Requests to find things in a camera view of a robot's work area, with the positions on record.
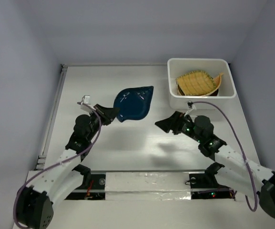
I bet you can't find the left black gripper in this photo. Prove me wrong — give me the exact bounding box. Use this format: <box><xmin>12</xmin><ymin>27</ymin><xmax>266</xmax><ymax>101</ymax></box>
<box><xmin>86</xmin><ymin>104</ymin><xmax>119</xmax><ymax>141</ymax></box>

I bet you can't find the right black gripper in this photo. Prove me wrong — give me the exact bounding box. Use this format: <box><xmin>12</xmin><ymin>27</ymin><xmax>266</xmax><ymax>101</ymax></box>
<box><xmin>154</xmin><ymin>111</ymin><xmax>203</xmax><ymax>143</ymax></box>

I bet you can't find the dark blue leaf dish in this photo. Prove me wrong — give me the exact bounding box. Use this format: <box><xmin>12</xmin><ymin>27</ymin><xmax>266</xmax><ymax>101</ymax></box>
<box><xmin>113</xmin><ymin>86</ymin><xmax>154</xmax><ymax>123</ymax></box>

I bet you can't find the yellow green woven tray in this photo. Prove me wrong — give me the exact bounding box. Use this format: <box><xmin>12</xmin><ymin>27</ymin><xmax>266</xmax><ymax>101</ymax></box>
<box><xmin>176</xmin><ymin>70</ymin><xmax>215</xmax><ymax>96</ymax></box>

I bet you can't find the brown rimmed beige plate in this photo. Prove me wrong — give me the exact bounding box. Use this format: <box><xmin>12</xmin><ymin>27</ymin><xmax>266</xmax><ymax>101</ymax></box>
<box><xmin>177</xmin><ymin>86</ymin><xmax>219</xmax><ymax>96</ymax></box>

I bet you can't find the orange fish shaped plate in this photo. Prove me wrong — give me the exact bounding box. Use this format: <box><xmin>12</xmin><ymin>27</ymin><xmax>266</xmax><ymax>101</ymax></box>
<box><xmin>208</xmin><ymin>73</ymin><xmax>224</xmax><ymax>96</ymax></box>

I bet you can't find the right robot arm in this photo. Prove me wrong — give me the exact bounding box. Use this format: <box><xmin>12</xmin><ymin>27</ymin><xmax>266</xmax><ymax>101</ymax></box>
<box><xmin>155</xmin><ymin>111</ymin><xmax>275</xmax><ymax>219</ymax></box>

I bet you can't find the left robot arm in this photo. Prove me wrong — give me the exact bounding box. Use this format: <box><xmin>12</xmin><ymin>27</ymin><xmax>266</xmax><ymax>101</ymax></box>
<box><xmin>13</xmin><ymin>102</ymin><xmax>120</xmax><ymax>229</ymax></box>

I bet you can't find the white plastic bin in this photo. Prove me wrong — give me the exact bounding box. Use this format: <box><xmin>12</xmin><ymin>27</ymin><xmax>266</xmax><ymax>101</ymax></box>
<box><xmin>167</xmin><ymin>58</ymin><xmax>236</xmax><ymax>110</ymax></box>

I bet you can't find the silver foil covered block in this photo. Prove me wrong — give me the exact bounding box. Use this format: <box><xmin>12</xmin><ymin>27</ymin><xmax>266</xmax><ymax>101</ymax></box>
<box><xmin>104</xmin><ymin>172</ymin><xmax>191</xmax><ymax>201</ymax></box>

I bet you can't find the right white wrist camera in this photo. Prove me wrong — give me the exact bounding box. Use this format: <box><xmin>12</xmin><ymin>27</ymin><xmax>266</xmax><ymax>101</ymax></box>
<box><xmin>184</xmin><ymin>101</ymin><xmax>197</xmax><ymax>116</ymax></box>

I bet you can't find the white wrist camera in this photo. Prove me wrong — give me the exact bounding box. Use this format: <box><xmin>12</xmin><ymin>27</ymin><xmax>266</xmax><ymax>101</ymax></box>
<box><xmin>77</xmin><ymin>95</ymin><xmax>94</xmax><ymax>113</ymax></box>
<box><xmin>184</xmin><ymin>101</ymin><xmax>197</xmax><ymax>116</ymax></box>

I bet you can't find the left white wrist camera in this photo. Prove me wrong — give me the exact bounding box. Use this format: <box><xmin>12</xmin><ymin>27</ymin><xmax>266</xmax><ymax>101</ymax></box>
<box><xmin>77</xmin><ymin>95</ymin><xmax>94</xmax><ymax>113</ymax></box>

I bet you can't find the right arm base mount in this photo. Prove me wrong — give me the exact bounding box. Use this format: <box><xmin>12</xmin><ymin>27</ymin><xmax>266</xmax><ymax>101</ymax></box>
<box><xmin>184</xmin><ymin>162</ymin><xmax>236</xmax><ymax>200</ymax></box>

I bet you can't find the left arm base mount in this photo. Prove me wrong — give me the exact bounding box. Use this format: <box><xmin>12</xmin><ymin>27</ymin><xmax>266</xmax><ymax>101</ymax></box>
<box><xmin>66</xmin><ymin>165</ymin><xmax>106</xmax><ymax>200</ymax></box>

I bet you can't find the aluminium frame rail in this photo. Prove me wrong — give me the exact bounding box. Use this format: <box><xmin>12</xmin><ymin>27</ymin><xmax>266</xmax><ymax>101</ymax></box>
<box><xmin>33</xmin><ymin>64</ymin><xmax>68</xmax><ymax>171</ymax></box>

